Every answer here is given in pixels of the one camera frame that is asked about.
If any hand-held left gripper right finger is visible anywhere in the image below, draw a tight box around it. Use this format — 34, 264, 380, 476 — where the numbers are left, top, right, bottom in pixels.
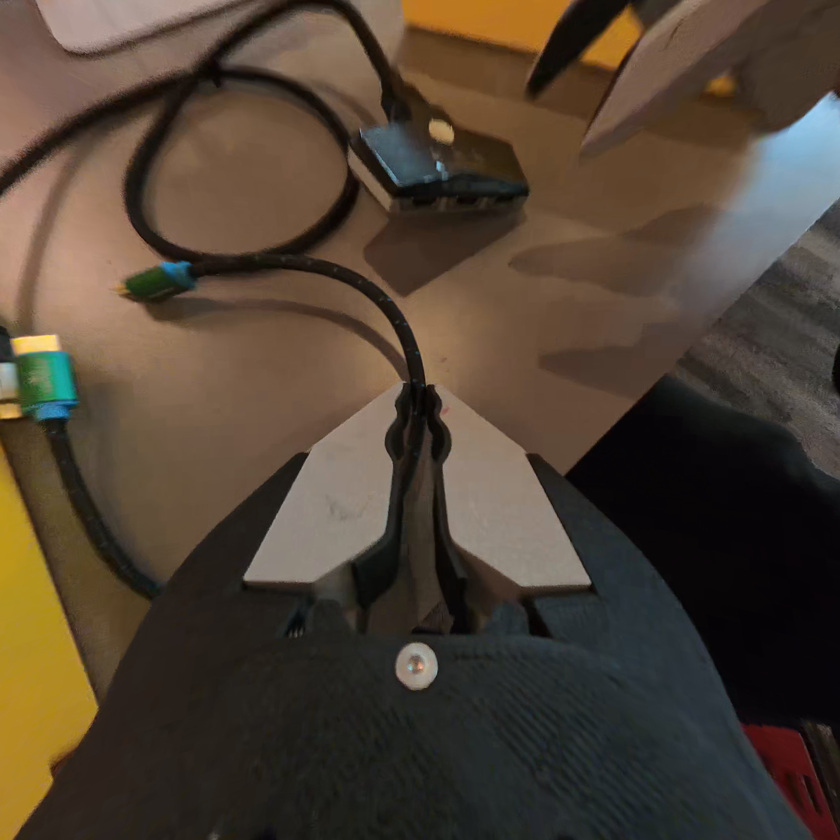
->
425, 386, 593, 614

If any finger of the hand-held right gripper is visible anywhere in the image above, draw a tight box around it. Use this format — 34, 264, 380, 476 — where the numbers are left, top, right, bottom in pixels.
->
525, 0, 641, 99
577, 0, 840, 158

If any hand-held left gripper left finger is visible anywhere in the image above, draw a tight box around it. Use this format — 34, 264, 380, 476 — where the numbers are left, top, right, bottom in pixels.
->
243, 384, 404, 608

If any yellow plastic bin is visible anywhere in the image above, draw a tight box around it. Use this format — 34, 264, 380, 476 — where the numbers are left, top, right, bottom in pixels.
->
402, 0, 737, 98
0, 446, 99, 840

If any black HDMI switch hub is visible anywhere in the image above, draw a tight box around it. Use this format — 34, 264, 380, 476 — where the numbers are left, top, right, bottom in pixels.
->
0, 0, 531, 263

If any green plug braided hdmi cable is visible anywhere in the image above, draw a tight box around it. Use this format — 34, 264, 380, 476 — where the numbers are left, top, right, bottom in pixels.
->
10, 252, 457, 634

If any red plastic crate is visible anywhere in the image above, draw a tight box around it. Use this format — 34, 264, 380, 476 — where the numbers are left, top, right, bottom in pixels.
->
740, 722, 840, 840

